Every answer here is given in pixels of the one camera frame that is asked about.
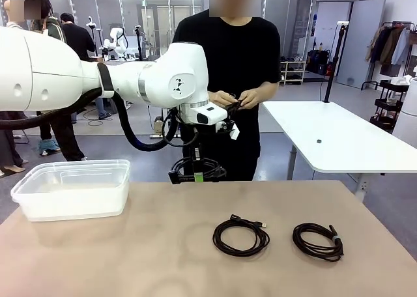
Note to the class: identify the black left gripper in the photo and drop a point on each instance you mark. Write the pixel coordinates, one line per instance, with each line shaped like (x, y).
(196, 147)

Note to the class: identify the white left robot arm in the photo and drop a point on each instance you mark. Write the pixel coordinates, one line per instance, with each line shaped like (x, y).
(49, 72)

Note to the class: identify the person left forearm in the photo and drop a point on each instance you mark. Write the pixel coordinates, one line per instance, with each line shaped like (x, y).
(268, 90)

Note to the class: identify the small white robot arm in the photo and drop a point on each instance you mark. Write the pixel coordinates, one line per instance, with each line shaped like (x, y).
(115, 41)

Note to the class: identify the person right hand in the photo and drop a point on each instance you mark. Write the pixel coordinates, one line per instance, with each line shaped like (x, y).
(221, 98)

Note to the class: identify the person left hand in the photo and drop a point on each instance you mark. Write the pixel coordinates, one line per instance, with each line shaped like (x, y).
(251, 100)

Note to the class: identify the white power strip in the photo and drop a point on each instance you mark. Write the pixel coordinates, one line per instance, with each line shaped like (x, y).
(163, 135)

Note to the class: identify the person in black t-shirt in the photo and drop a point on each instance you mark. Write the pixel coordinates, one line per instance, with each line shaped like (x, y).
(241, 56)

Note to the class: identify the clear plastic container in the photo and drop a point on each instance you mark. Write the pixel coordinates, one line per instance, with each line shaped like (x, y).
(71, 206)

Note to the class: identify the white table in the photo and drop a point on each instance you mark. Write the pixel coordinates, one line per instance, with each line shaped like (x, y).
(325, 131)

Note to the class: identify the white shoe rack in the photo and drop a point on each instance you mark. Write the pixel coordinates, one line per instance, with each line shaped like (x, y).
(292, 72)

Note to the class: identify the person in green jacket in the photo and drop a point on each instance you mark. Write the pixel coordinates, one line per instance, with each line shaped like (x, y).
(60, 137)

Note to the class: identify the black bags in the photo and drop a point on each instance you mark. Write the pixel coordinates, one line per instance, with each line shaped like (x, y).
(317, 62)

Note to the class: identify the black tripod pole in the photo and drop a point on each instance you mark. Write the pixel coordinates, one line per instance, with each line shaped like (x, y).
(332, 72)

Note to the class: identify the person in black shirt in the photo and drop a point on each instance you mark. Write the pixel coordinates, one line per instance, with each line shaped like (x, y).
(76, 39)

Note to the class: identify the black utility cart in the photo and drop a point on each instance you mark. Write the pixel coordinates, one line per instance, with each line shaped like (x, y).
(389, 105)

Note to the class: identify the grey door panel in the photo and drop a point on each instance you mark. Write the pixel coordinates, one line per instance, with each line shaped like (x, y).
(358, 39)

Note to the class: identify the clothes rack with coats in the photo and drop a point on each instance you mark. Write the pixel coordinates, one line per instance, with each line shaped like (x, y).
(391, 46)

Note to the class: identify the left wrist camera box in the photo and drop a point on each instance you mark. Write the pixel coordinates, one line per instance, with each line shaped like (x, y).
(228, 127)

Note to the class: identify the black camera tripod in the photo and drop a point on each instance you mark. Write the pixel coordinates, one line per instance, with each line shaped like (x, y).
(140, 43)

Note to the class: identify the camera stand with white head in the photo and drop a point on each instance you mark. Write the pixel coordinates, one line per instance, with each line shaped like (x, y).
(91, 24)

